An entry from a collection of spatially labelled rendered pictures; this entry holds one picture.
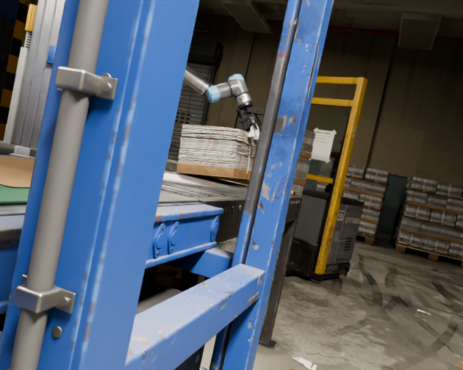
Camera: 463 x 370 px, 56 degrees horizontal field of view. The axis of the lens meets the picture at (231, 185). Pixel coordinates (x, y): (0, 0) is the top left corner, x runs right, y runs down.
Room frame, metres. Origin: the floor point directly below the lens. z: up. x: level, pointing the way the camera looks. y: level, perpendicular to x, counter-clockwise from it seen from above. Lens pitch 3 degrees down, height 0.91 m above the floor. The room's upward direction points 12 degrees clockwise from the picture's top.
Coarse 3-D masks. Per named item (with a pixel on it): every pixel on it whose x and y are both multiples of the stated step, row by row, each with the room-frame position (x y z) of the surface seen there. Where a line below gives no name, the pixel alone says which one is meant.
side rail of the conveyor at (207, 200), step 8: (200, 200) 1.05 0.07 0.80; (208, 200) 1.07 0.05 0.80; (216, 200) 1.11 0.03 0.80; (224, 200) 1.17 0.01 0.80; (232, 200) 1.23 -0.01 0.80; (240, 200) 1.30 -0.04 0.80; (296, 200) 2.16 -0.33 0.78; (224, 208) 1.17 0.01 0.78; (232, 208) 1.23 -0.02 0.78; (240, 208) 1.30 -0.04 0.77; (288, 208) 2.01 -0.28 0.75; (296, 208) 2.20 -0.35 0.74; (224, 216) 1.19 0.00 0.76; (232, 216) 1.25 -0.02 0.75; (240, 216) 1.33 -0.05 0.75; (288, 216) 2.04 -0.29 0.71; (296, 216) 2.25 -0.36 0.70; (224, 224) 1.20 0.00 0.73; (232, 224) 1.27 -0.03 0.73; (224, 232) 1.22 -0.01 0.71; (232, 232) 1.29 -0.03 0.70; (216, 240) 1.17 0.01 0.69; (224, 240) 1.23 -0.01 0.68
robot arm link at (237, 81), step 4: (232, 76) 2.14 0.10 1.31; (236, 76) 2.13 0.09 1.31; (240, 76) 2.14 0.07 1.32; (228, 80) 2.16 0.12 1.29; (232, 80) 2.14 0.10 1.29; (236, 80) 2.13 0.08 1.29; (240, 80) 2.13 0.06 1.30; (244, 80) 2.16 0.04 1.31; (232, 84) 2.12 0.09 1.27; (236, 84) 2.12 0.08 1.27; (240, 84) 2.13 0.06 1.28; (244, 84) 2.14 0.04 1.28; (232, 88) 2.12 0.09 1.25; (236, 88) 2.12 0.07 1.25; (240, 88) 2.12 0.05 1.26; (244, 88) 2.13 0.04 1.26; (232, 92) 2.12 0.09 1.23; (236, 92) 2.13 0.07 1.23; (240, 92) 2.12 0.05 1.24; (244, 92) 2.12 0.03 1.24; (248, 92) 2.14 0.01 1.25; (232, 96) 2.15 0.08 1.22; (236, 96) 2.13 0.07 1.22
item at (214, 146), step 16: (192, 128) 2.04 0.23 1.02; (208, 128) 2.01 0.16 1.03; (224, 128) 1.98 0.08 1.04; (192, 144) 2.04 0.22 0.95; (208, 144) 2.01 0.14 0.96; (224, 144) 1.99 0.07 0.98; (240, 144) 2.02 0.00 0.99; (192, 160) 2.04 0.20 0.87; (208, 160) 2.01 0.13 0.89; (224, 160) 1.98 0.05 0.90; (240, 160) 2.04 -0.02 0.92; (208, 176) 2.02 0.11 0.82
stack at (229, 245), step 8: (168, 160) 2.85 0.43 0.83; (168, 168) 2.72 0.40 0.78; (176, 168) 2.67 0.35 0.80; (232, 240) 3.15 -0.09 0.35; (224, 248) 3.10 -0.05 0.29; (232, 248) 3.16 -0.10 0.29; (160, 264) 2.67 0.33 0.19; (144, 272) 2.75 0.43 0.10; (152, 272) 2.69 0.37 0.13; (160, 272) 2.68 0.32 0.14; (168, 272) 2.73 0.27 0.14; (176, 272) 2.78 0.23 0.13; (152, 280) 2.81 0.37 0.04; (160, 280) 2.69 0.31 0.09; (168, 280) 2.74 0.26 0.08; (176, 280) 2.98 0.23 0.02; (176, 288) 2.82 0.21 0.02
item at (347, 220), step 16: (304, 192) 4.20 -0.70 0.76; (320, 192) 4.12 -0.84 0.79; (304, 208) 4.18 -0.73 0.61; (320, 208) 4.06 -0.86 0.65; (352, 208) 4.17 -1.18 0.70; (304, 224) 4.15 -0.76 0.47; (320, 224) 4.04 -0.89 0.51; (336, 224) 3.97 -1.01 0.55; (352, 224) 4.21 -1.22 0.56; (336, 240) 4.02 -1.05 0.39; (352, 240) 4.27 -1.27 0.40; (336, 256) 4.09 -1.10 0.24; (336, 272) 4.11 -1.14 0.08
